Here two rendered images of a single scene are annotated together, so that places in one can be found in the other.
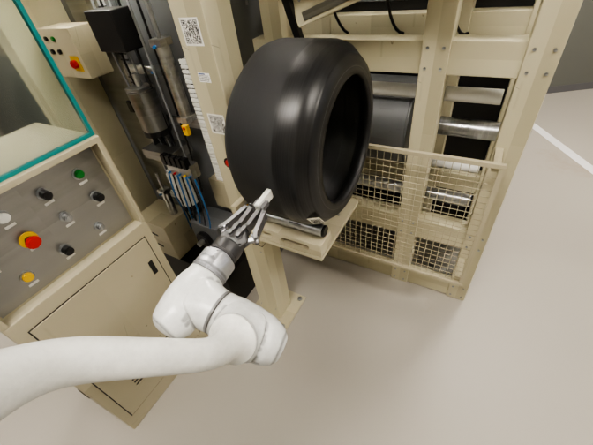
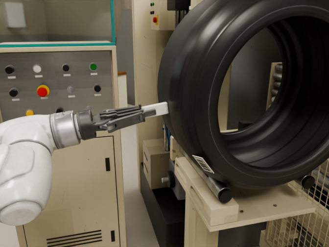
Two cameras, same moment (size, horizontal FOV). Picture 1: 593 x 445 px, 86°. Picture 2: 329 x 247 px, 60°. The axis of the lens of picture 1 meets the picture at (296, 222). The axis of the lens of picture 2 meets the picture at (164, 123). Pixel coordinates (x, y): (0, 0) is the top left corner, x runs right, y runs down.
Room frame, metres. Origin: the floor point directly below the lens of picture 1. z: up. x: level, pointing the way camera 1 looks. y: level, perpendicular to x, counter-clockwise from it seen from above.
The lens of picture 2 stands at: (0.19, -0.42, 1.36)
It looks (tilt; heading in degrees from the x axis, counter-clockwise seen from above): 19 degrees down; 41
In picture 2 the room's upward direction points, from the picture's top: straight up
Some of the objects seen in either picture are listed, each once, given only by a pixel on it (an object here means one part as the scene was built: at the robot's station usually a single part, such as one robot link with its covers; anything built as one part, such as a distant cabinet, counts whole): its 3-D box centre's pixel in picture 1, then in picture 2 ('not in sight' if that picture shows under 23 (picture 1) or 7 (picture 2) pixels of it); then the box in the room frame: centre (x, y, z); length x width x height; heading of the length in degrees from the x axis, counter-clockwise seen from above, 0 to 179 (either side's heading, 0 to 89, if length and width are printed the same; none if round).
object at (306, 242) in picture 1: (284, 231); (201, 184); (0.93, 0.05, 0.84); 0.36 x 0.09 x 0.06; 56
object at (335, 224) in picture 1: (302, 216); (237, 187); (1.04, -0.03, 0.80); 0.37 x 0.36 x 0.02; 146
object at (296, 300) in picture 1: (276, 305); not in sight; (1.17, 0.19, 0.01); 0.27 x 0.27 x 0.02; 56
